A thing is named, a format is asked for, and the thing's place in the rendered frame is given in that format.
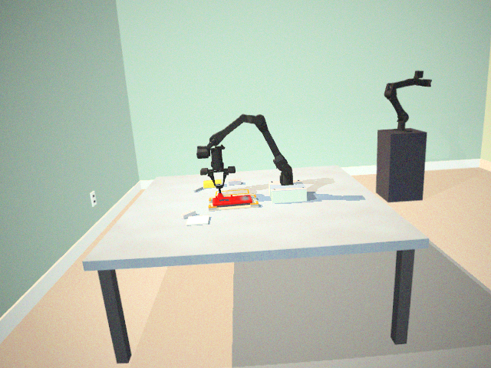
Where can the cream flat square tile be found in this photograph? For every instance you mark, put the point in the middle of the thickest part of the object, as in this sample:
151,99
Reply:
198,220

